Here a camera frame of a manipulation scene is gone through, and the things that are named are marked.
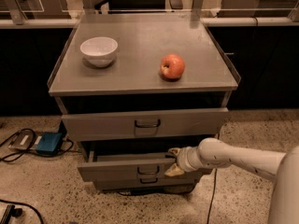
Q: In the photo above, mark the black power strip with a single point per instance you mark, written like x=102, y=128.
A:
x=11, y=211

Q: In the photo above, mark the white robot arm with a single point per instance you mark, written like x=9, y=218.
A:
x=280, y=168

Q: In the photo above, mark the silver flat device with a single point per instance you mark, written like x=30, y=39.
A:
x=25, y=140

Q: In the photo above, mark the grey metal drawer cabinet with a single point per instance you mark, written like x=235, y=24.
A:
x=133, y=82

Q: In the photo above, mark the grey background desk right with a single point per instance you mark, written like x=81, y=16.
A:
x=256, y=8

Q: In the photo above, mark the white ceramic bowl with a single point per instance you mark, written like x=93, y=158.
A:
x=99, y=51

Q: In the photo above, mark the red apple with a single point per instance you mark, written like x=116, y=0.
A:
x=172, y=66

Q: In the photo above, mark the grey top drawer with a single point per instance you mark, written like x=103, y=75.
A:
x=144, y=124

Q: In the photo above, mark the glass partition rail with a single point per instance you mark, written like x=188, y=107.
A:
x=59, y=13

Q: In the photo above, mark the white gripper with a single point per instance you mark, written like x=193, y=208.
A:
x=182, y=160

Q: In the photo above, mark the blue box device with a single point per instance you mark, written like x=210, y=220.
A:
x=48, y=143

